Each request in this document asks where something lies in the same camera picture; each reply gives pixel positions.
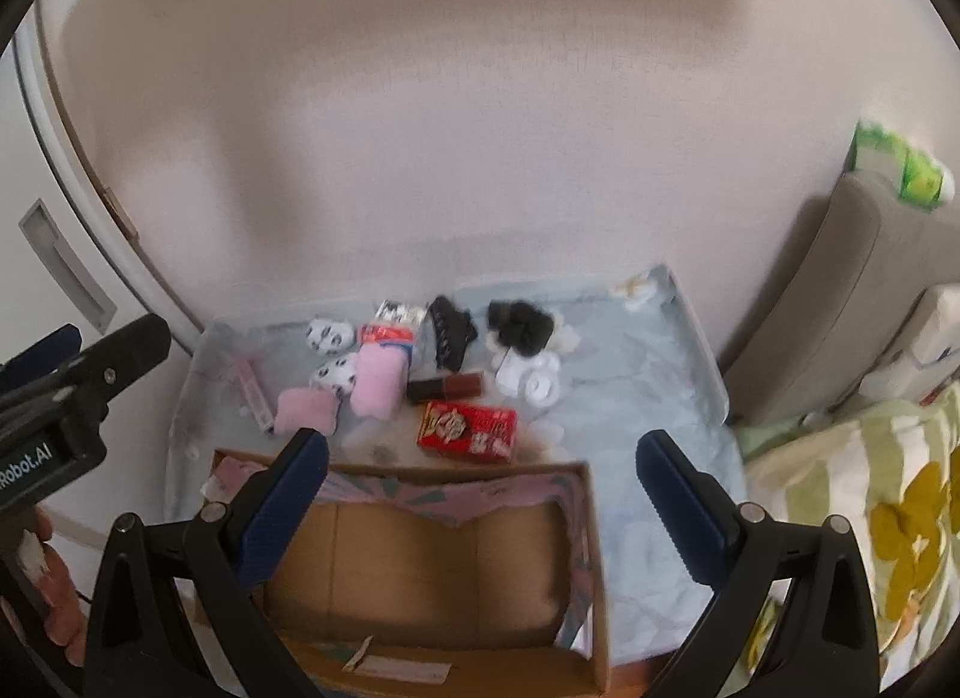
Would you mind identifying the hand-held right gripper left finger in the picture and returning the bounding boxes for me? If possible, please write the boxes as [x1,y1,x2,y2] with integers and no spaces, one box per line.
[82,428,331,698]

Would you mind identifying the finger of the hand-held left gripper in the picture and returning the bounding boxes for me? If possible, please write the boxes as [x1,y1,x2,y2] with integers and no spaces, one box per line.
[73,313,172,400]
[0,324,82,393]

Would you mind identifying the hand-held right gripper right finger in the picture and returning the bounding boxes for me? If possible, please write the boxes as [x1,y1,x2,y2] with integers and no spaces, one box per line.
[636,432,880,698]

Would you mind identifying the cardboard box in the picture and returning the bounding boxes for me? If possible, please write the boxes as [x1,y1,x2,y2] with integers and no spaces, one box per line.
[199,447,612,698]

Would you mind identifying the white scrunchie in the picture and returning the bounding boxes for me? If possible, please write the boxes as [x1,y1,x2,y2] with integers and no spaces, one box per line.
[493,349,563,408]

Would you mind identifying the person's left hand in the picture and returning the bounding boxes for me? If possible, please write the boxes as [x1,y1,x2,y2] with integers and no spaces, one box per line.
[22,509,85,669]

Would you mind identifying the small pink plush pad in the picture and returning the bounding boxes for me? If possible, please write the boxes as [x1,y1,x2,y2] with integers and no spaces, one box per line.
[276,387,341,438]

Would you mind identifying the pink cosmetic tube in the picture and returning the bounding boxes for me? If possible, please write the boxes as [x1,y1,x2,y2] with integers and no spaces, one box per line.
[232,357,275,434]

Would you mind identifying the white door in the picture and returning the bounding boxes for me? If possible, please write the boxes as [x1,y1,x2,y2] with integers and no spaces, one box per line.
[0,8,203,376]

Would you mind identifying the green floral blanket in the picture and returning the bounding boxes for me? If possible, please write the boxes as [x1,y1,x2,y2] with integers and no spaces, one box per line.
[731,383,960,676]

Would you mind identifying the panda print sock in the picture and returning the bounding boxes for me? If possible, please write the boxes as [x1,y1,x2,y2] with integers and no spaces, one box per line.
[306,317,358,355]

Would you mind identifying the red snack box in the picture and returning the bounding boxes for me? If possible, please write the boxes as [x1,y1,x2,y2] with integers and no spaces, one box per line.
[416,400,518,463]

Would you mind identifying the brown cosmetic tube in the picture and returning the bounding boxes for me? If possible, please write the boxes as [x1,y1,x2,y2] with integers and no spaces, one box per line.
[407,371,485,403]

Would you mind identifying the red and blue packet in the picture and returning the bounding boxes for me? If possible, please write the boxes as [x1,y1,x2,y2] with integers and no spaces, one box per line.
[360,300,428,355]

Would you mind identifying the black hair claw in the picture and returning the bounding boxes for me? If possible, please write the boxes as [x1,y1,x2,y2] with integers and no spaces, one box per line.
[420,296,479,373]

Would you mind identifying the black scrunchie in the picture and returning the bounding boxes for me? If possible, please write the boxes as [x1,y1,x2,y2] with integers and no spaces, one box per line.
[487,299,560,355]

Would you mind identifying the grey cushion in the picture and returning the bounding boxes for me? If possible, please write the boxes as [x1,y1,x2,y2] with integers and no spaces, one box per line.
[724,173,960,429]

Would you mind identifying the white pillow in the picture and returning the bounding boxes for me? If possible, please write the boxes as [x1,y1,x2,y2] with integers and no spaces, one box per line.
[861,285,960,400]

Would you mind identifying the green tissue pack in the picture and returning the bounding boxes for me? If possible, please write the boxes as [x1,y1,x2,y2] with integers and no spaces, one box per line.
[847,120,958,213]

